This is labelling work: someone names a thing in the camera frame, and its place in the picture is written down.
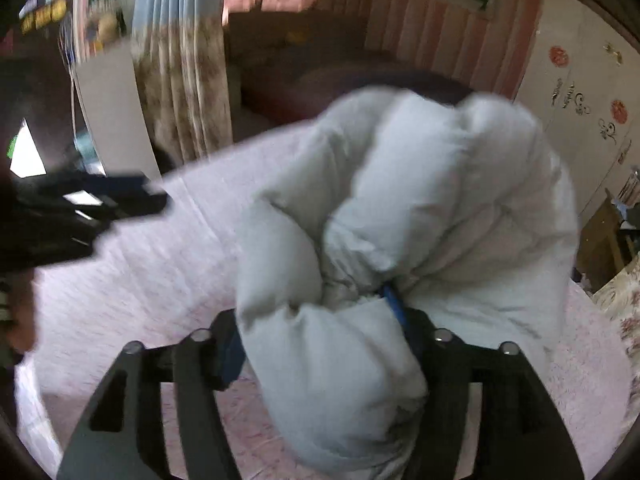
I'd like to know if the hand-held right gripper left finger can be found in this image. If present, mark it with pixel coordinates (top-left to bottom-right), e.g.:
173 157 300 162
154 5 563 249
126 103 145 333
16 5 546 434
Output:
56 309 247 480

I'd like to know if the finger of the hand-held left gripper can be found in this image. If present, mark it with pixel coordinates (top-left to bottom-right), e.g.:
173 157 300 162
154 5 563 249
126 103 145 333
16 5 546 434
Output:
30 172 152 196
50 187 169 224

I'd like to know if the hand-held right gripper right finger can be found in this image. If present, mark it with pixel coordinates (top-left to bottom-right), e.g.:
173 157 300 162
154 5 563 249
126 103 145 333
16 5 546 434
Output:
382 284 586 480

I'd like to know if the light grey puffer jacket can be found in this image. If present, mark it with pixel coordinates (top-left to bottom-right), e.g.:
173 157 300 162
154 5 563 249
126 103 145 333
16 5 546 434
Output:
235 85 581 476

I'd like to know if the person's left forearm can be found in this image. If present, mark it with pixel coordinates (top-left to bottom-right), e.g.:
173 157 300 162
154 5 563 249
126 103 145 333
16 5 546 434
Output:
0 269 38 353

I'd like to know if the pink floral bed sheet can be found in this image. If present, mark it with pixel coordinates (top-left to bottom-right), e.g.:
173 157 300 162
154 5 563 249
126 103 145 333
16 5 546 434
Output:
15 125 632 480

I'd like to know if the narrow blue floral curtain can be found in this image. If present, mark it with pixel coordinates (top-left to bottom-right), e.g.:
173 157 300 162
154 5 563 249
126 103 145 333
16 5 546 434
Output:
131 0 235 163

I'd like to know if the wooden furniture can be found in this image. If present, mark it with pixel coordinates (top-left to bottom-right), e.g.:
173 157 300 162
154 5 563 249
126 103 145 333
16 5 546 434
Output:
574 170 640 293

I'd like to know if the bed with dark cover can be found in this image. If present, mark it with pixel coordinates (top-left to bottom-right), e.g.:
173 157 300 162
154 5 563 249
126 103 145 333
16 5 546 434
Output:
224 10 476 128

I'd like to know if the cream floral cloth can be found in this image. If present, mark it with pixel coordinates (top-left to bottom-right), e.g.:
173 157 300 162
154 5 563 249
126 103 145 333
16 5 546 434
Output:
591 259 640 366

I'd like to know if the white wardrobe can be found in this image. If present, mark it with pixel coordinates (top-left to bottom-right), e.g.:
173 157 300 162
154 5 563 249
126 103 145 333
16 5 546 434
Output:
512 0 640 221

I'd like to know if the colourful wall poster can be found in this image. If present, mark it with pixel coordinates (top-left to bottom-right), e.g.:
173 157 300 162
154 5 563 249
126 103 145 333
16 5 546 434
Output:
19 0 132 63

